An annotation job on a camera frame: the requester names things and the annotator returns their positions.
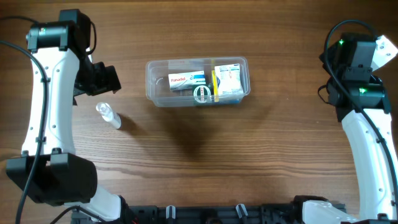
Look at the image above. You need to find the white Panadol box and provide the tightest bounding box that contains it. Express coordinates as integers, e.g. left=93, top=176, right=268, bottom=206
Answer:
left=168, top=71, right=206, bottom=91

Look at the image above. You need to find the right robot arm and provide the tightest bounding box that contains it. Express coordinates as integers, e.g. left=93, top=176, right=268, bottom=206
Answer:
left=298, top=32, right=397, bottom=223

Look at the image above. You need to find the clear plastic container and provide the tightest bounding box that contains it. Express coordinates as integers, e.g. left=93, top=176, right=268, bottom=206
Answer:
left=146, top=57, right=251, bottom=107

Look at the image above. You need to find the green Zam-Buk ointment box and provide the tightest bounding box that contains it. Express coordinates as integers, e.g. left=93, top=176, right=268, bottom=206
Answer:
left=192, top=85, right=212, bottom=105

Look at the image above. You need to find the yellow blue lozenge box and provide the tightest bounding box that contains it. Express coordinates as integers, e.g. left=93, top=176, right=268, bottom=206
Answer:
left=211, top=70, right=219, bottom=103

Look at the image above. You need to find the white spray bottle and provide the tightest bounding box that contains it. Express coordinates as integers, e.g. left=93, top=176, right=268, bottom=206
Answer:
left=96, top=102, right=121, bottom=129

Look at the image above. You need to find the right black cable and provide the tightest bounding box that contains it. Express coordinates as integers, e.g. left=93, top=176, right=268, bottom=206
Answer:
left=317, top=19, right=398, bottom=200

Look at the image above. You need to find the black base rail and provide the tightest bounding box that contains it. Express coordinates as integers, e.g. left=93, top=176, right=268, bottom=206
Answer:
left=70, top=203, right=348, bottom=224

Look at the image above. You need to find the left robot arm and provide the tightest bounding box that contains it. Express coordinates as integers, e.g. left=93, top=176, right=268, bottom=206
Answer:
left=6, top=9, right=139, bottom=223

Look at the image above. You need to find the white plaster box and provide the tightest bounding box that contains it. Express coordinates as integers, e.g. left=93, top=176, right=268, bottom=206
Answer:
left=214, top=63, right=243, bottom=96

